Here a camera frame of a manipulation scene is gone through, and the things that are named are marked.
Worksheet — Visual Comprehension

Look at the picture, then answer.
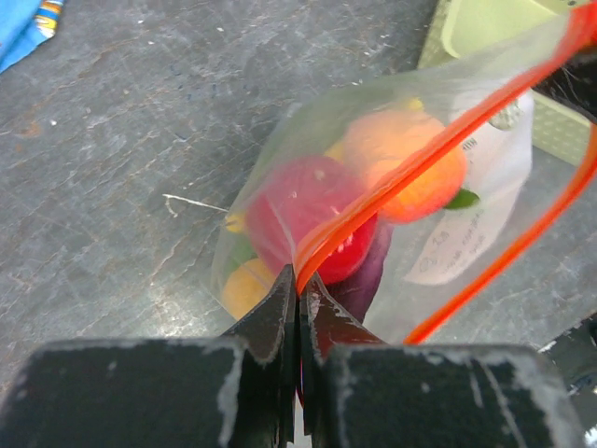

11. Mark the orange peach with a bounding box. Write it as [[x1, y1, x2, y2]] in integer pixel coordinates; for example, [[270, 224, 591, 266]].
[[342, 109, 467, 224]]

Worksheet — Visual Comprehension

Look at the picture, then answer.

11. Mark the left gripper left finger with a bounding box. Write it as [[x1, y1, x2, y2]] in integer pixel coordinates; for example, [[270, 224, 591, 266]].
[[1, 266, 297, 447]]

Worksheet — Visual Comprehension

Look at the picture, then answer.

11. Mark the pale green plastic basket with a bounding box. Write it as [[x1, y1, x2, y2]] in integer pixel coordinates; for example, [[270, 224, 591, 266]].
[[418, 0, 590, 166]]

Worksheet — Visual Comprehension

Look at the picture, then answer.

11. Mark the dark purple eggplant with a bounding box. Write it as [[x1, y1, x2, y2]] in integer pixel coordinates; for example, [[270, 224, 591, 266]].
[[326, 224, 393, 323]]

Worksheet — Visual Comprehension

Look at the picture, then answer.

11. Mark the clear zip top bag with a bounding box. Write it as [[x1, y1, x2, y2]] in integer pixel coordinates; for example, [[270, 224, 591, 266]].
[[212, 1, 596, 343]]

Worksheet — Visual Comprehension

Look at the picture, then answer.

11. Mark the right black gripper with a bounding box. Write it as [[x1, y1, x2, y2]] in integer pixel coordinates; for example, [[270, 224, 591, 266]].
[[539, 314, 597, 439]]

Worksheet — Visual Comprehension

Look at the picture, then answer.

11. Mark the blue patterned cloth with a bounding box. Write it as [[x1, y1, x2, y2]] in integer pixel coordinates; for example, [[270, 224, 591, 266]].
[[0, 0, 64, 72]]

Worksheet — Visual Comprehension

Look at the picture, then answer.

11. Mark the small orange mango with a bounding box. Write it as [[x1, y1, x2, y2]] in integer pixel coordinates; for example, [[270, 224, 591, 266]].
[[221, 258, 275, 320]]

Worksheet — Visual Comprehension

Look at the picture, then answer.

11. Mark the red apple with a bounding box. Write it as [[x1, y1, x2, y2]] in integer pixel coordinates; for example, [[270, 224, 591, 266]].
[[244, 155, 364, 274]]

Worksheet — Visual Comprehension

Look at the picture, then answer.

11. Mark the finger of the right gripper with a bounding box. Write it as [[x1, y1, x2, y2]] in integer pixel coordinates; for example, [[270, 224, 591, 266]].
[[534, 46, 597, 123]]

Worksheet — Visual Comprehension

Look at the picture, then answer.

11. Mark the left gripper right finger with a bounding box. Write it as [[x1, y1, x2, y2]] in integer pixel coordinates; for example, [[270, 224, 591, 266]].
[[298, 277, 585, 447]]

